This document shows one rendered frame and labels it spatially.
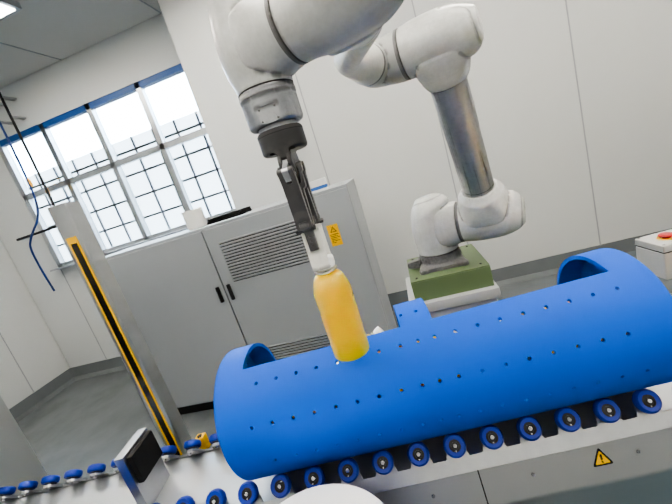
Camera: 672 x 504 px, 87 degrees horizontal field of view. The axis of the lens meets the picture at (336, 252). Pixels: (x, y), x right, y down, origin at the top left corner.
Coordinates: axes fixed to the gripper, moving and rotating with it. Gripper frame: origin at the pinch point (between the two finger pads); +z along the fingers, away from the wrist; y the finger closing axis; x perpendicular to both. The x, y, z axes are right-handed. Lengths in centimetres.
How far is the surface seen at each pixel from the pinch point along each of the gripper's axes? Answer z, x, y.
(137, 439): 36, -60, -12
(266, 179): -25, -74, -273
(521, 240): 102, 141, -286
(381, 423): 35.3, 1.4, 1.5
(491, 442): 48, 21, -2
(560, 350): 30.1, 35.6, -0.2
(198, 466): 51, -52, -17
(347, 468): 47.0, -8.9, -2.1
